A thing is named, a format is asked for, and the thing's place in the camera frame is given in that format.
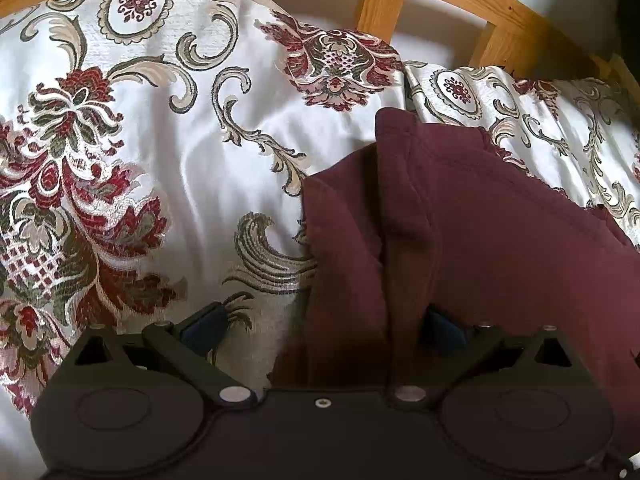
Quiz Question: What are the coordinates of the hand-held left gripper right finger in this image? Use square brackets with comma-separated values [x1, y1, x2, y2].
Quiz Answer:
[387, 307, 576, 409]

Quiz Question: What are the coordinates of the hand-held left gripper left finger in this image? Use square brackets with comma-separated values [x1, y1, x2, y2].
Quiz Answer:
[67, 301, 254, 411]

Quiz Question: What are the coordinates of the maroon long-sleeve shirt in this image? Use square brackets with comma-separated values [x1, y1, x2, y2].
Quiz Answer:
[272, 107, 640, 463]

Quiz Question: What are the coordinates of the floral white bedspread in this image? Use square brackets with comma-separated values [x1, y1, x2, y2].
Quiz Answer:
[0, 0, 640, 480]

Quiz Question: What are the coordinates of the black jacket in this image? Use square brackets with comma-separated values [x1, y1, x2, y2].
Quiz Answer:
[606, 0, 640, 61]

